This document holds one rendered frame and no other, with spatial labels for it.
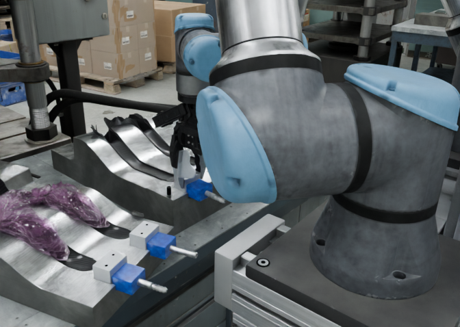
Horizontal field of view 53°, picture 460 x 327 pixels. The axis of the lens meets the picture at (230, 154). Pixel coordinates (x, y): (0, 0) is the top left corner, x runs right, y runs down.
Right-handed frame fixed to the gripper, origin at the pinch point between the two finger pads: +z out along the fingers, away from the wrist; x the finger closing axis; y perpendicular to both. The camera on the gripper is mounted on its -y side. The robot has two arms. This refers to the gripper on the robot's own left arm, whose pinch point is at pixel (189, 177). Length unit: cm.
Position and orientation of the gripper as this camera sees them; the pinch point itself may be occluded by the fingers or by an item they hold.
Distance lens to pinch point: 103.3
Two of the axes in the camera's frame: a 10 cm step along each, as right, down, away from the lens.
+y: 7.6, 2.8, -5.9
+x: 6.5, -2.9, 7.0
